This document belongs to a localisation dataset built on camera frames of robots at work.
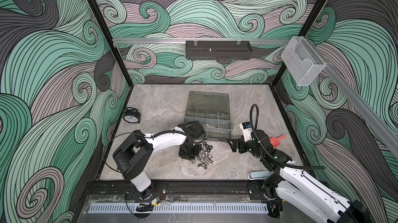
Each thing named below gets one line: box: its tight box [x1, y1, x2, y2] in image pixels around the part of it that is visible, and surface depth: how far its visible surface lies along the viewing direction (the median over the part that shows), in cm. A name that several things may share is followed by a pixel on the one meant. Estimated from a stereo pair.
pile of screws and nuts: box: [197, 141, 214, 170], surface depth 86 cm
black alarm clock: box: [122, 106, 142, 124], surface depth 96 cm
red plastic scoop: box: [269, 134, 287, 149], surface depth 91 cm
